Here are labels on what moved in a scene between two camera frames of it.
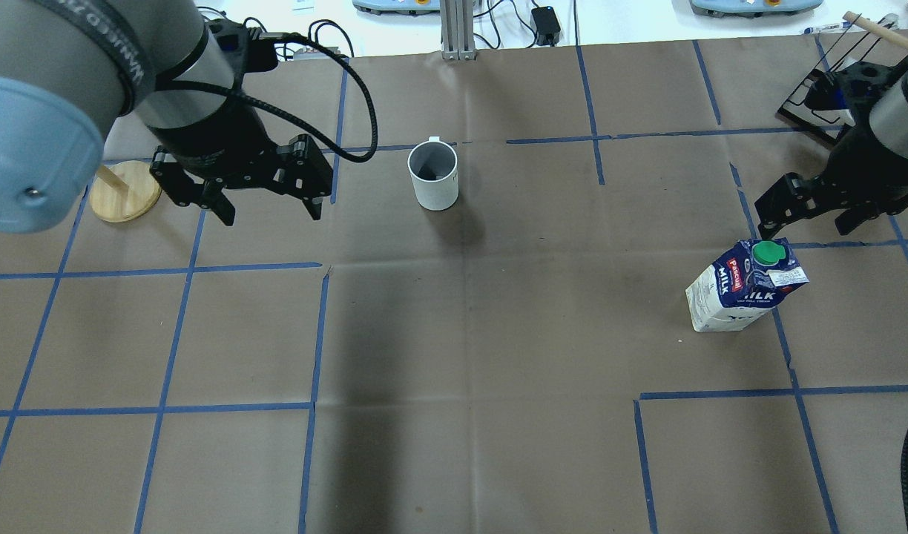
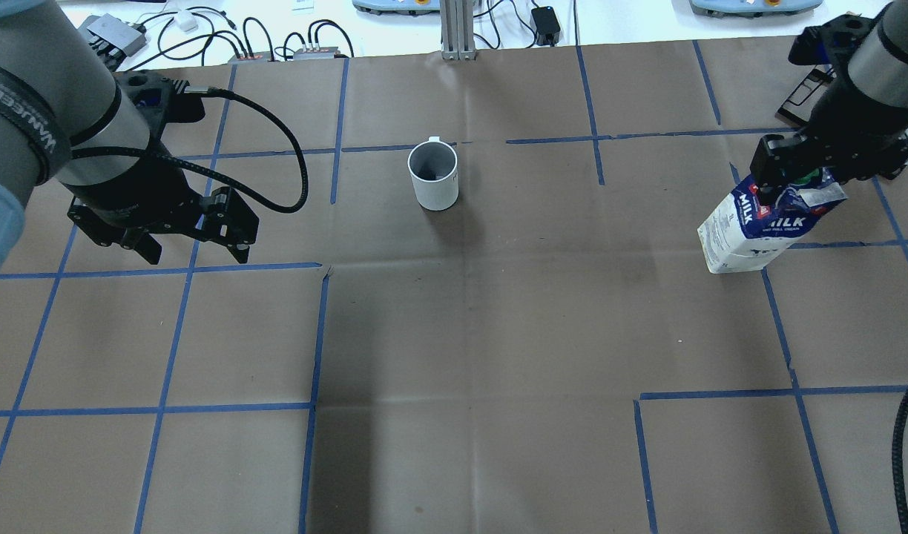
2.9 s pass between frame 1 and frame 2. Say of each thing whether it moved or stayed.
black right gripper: moved
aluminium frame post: stayed
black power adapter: stayed
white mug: stayed
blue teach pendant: stayed
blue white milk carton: moved
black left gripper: moved
